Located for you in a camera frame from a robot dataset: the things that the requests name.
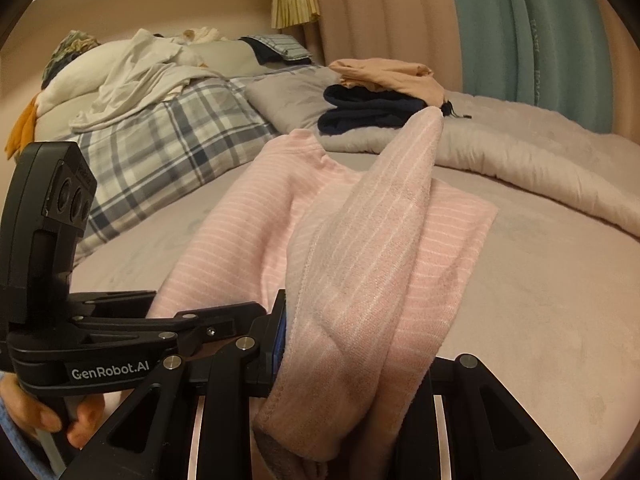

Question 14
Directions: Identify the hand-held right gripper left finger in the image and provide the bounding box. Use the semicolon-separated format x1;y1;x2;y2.
62;302;291;480

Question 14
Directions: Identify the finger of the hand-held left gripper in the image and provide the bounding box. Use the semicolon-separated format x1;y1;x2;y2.
80;301;268;356
70;289;158;317

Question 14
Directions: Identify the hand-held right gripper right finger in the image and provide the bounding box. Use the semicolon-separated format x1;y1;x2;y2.
395;352;583;480

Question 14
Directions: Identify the pink striped long-sleeve shirt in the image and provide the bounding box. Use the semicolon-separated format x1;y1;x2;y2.
147;105;501;480

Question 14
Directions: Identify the person's left hand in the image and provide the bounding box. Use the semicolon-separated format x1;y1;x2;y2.
0;376;106;451

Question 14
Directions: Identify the orange cloth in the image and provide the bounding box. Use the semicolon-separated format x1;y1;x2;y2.
5;92;41;161

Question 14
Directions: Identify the plaid pillow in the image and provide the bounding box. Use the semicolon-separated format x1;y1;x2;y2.
72;76;281;261

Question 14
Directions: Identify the green patterned cloth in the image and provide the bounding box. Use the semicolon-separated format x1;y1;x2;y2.
42;30;101;88

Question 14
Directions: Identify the white crumpled cloth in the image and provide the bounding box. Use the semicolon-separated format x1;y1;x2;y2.
69;28;223;133

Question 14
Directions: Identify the grey duvet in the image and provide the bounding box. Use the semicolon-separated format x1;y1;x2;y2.
245;65;640;238

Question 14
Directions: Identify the folded navy garment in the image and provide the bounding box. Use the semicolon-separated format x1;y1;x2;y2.
317;84;431;136

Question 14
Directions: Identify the beige pillow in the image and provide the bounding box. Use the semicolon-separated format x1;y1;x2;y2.
37;39;263;126

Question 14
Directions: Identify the cream fluffy plush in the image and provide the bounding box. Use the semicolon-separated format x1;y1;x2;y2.
181;26;231;45

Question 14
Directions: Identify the blue striped folded cloth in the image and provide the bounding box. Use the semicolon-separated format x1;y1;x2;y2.
239;35;313;66

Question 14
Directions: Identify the folded peach garment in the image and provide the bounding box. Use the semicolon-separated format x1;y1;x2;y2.
327;58;446;106

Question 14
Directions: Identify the pink curtain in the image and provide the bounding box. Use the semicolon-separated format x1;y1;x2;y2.
592;0;640;141
305;0;463;93

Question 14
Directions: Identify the teal curtain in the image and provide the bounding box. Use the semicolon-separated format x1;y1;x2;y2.
442;0;616;133

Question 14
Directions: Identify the black drawstring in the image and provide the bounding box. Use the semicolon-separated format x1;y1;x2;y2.
439;101;472;121

